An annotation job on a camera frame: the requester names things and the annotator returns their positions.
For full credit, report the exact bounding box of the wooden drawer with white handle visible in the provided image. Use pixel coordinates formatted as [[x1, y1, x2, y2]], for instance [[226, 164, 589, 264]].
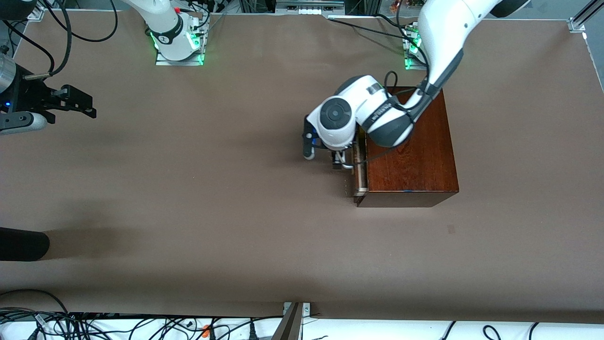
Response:
[[336, 137, 369, 198]]

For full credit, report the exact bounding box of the dark red wooden cabinet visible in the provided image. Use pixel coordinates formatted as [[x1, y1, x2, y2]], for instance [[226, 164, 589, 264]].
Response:
[[355, 86, 459, 208]]

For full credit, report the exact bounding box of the black rounded object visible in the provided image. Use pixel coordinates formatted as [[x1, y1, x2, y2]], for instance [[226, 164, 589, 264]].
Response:
[[0, 227, 50, 262]]

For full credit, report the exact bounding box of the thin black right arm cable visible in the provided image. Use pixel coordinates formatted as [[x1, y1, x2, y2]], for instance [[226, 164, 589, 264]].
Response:
[[59, 0, 118, 43]]

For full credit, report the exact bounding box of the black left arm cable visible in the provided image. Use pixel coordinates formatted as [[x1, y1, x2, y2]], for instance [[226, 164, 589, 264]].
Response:
[[352, 70, 428, 165]]

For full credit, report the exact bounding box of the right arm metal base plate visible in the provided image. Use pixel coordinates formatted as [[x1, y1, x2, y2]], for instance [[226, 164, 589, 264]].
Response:
[[155, 19, 209, 67]]

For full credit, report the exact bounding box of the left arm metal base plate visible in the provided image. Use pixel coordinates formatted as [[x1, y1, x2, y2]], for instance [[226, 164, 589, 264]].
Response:
[[403, 26, 428, 71]]

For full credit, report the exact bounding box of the long black base cable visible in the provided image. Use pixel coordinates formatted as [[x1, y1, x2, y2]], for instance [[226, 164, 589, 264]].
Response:
[[329, 17, 408, 41]]

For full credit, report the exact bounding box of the short black base cable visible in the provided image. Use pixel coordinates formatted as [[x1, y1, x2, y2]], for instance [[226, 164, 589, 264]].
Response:
[[373, 13, 412, 30]]

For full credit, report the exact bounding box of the grey metal post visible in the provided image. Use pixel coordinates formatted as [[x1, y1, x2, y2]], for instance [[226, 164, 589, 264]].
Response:
[[271, 302, 312, 340]]

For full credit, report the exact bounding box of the black looping floor cable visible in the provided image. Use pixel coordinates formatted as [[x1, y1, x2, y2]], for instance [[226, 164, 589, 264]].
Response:
[[0, 289, 71, 316]]

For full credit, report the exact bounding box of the aluminium frame corner profile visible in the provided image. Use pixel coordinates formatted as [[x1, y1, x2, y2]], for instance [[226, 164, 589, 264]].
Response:
[[568, 0, 604, 34]]

